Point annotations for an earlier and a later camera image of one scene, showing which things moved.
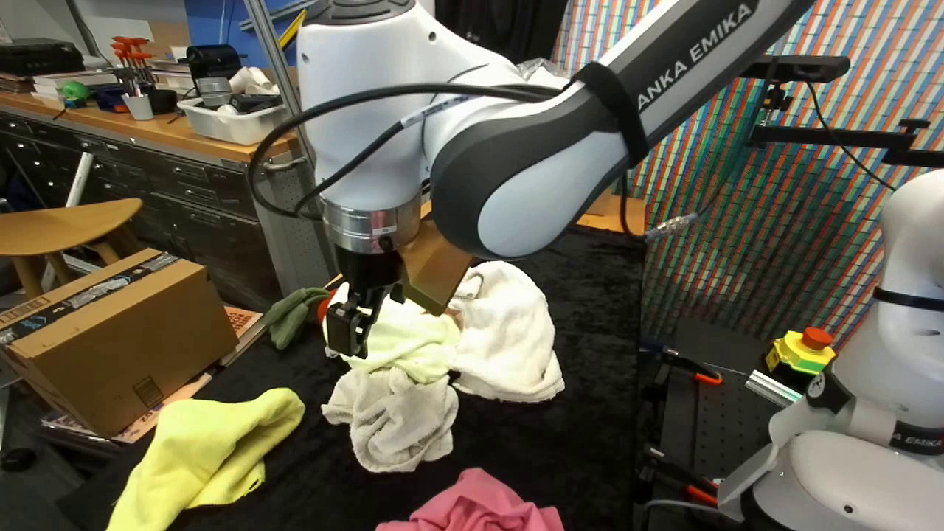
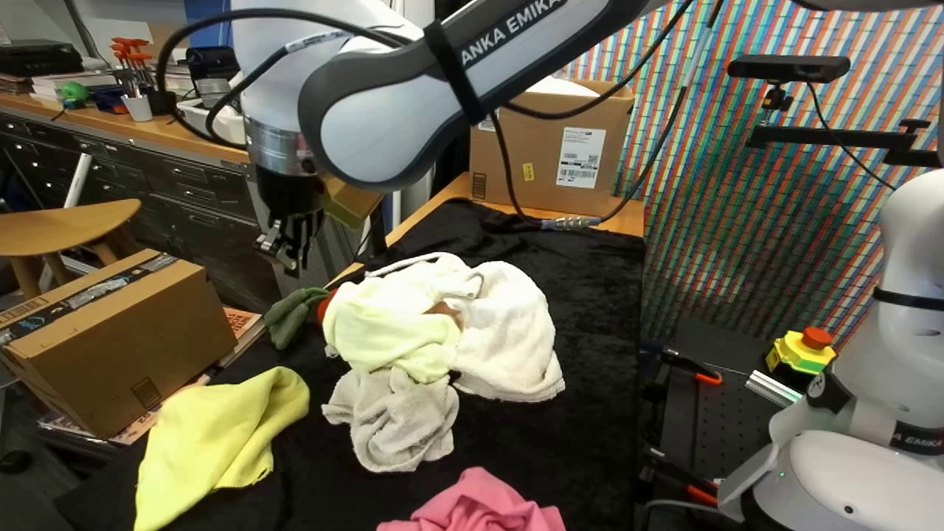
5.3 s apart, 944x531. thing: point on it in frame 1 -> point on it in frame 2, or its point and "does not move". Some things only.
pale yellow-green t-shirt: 414,340 does not move
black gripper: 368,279 -> 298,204
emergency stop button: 807,349 does not move
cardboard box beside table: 110,340 does not move
